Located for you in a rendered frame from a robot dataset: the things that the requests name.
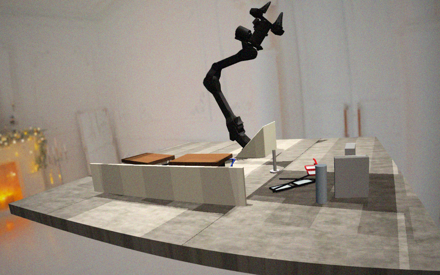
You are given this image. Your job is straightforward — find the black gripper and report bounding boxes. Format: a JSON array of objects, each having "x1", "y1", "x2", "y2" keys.
[{"x1": 249, "y1": 1, "x2": 285, "y2": 37}]

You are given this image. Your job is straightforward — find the white flat rectangular panel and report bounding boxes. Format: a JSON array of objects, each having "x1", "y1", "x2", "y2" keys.
[{"x1": 90, "y1": 163, "x2": 247, "y2": 207}]

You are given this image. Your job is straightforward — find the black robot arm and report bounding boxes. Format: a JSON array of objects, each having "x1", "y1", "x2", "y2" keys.
[{"x1": 203, "y1": 26, "x2": 264, "y2": 149}]

